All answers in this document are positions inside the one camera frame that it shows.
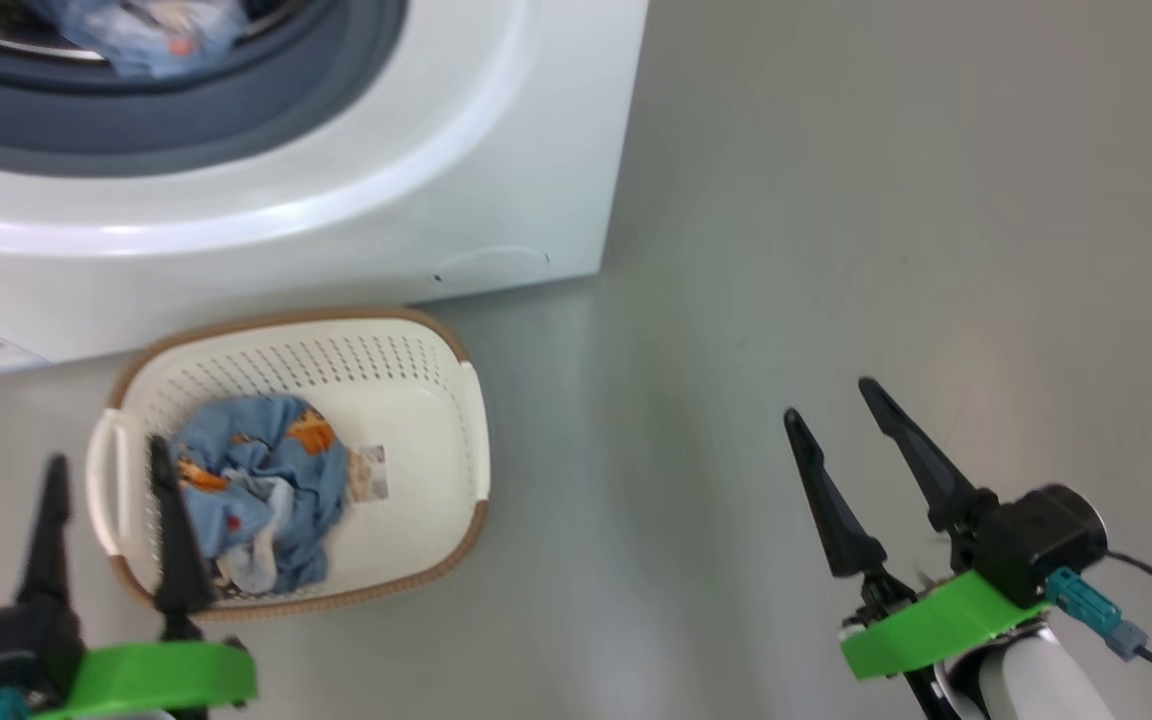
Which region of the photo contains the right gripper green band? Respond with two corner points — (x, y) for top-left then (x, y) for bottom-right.
(784, 376), (1050, 720)

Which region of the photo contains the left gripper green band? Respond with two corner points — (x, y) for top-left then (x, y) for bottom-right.
(16, 435), (259, 720)

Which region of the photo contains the blue printed garment white lining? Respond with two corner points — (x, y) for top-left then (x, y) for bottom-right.
(166, 395), (352, 596)

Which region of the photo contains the grey rubber door gasket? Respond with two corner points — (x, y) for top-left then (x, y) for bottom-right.
(0, 0), (409, 179)

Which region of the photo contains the white front-load washing machine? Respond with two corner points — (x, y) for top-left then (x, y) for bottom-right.
(0, 0), (650, 366)

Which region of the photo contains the paper basket label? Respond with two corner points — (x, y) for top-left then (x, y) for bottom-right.
(346, 445), (389, 503)

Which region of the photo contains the white perforated basket brown rim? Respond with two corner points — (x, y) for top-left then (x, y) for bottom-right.
(86, 308), (491, 623)

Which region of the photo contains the round white filter cover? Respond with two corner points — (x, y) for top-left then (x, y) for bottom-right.
(433, 246), (549, 286)

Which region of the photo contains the teal right cable connector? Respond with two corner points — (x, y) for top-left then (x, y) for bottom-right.
(1046, 567), (1150, 662)

